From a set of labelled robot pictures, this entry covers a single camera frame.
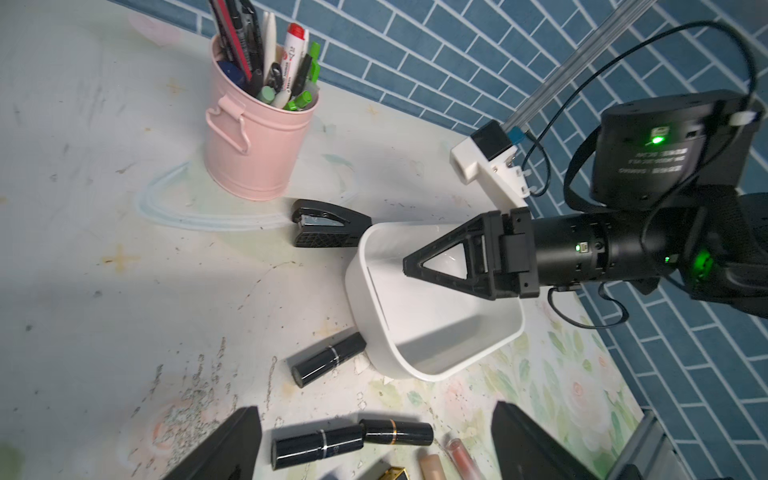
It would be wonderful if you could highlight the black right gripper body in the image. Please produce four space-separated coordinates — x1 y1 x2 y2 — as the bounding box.
483 208 606 299

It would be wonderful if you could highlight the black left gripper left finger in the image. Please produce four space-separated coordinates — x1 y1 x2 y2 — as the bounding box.
164 406 262 480

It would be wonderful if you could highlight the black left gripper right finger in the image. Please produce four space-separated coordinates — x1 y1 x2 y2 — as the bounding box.
491 402 597 480

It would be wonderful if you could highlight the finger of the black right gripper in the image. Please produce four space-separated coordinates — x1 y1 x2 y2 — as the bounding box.
403 211 501 300

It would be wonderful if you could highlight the pink lip gloss tube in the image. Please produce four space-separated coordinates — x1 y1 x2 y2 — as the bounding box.
445 438 485 480

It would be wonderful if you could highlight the black lipstick silver band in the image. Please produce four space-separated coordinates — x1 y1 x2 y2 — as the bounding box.
291 332 367 388

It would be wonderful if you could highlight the white plastic storage box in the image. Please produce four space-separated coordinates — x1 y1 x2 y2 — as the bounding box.
345 222 525 382

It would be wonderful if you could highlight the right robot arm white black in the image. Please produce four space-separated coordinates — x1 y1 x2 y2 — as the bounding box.
403 90 767 317

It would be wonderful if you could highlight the long black lipstick tube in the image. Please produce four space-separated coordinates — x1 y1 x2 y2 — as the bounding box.
270 425 365 470

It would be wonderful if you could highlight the black lipstick gold band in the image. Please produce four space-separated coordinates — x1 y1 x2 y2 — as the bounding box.
359 419 434 446

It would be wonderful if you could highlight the black gold square lipstick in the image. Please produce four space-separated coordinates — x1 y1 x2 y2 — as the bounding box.
377 467 410 480

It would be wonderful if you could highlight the beige concealer tube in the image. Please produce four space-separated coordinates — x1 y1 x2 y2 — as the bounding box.
419 454 446 480

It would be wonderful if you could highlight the black stapler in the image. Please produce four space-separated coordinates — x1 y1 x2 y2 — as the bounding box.
291 199 373 248

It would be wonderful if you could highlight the pink metal pen bucket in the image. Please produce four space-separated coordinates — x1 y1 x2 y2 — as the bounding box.
204 36 317 201

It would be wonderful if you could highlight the red white marker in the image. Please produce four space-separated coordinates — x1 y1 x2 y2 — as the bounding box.
280 23 307 92

